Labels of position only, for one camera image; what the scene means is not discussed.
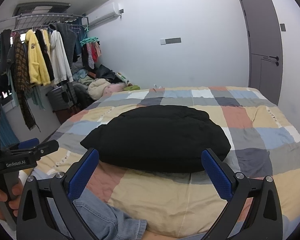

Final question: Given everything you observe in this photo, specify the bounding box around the pile of mixed clothes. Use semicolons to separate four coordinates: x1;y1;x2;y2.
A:
71;60;140;106

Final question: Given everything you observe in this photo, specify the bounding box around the dark grey suitcase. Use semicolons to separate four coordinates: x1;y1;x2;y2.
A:
46;83;77;112

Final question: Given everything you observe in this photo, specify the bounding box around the grey wall panel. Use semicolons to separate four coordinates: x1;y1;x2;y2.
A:
160;37;181;45

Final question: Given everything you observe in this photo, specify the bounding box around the yellow fleece jacket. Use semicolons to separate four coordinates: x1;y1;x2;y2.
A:
25;29;51;86

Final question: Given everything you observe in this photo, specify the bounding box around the wall light switch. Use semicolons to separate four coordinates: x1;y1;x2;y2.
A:
280;23;286;31

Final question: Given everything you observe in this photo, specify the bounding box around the checkered patchwork bed quilt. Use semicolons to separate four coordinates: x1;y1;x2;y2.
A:
32;86;300;238

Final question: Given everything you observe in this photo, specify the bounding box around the white air conditioner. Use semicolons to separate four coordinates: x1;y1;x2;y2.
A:
87;2;124;29

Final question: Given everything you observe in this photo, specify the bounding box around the white hooded jacket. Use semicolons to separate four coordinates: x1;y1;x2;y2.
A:
50;30;74;86

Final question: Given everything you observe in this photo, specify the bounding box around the green plush toy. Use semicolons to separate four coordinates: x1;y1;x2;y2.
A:
123;85;141;91

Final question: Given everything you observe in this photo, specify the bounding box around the black striped garment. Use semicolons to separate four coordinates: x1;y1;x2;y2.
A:
35;29;55;82

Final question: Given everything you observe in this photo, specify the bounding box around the dark grey hanging coat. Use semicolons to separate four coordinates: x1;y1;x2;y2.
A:
49;23;77;67

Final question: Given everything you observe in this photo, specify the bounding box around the grey door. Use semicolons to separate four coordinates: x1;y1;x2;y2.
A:
239;0;283;105

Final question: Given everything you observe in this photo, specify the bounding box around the metal clothes rack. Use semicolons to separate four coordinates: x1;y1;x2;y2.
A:
0;2;89;33

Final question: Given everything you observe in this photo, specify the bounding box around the black puffer jacket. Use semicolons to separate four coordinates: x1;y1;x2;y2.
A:
81;105;231;173

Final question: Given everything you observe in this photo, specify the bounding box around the black door handle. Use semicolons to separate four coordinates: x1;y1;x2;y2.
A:
269;56;279;67

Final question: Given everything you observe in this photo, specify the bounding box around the blue curtain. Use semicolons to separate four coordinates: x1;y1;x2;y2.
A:
0;106;19;148

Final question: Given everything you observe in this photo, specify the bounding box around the person's left hand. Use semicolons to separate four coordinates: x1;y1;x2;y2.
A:
0;179;23;221

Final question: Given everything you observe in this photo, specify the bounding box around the cream fluffy garment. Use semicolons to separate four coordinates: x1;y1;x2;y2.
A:
87;79;110;101

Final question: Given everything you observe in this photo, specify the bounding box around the teal hanger with small clothes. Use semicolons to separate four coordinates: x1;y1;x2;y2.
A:
80;37;102;69

